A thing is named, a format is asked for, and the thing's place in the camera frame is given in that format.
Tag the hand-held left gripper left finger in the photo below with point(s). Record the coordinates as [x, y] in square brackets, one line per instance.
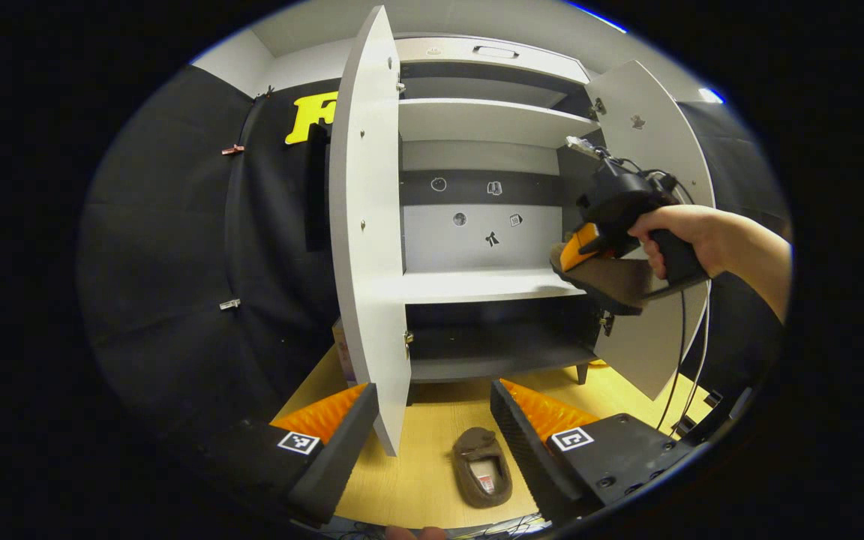
[338, 457]

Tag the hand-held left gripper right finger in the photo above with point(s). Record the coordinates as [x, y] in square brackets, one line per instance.
[529, 457]

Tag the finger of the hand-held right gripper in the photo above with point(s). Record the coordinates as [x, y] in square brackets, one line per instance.
[578, 247]

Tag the brown fuzzy shoe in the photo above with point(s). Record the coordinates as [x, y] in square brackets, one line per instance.
[612, 285]
[477, 450]

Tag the white shoe cabinet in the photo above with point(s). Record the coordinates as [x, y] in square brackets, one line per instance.
[477, 285]

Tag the white cabinet door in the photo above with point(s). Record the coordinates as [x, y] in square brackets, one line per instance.
[642, 352]
[364, 225]

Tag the beige cabinet drawer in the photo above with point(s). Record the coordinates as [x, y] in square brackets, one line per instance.
[439, 64]

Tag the black backdrop cloth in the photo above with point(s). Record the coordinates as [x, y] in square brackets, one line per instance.
[732, 165]
[177, 262]

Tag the small ceiling light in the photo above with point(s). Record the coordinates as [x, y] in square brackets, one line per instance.
[711, 96]

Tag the silver cloth clip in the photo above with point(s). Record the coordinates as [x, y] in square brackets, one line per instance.
[229, 304]

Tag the red cloth clip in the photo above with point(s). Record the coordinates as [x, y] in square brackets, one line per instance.
[233, 150]

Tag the black cloth clip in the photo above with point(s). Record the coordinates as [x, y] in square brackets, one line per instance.
[265, 91]

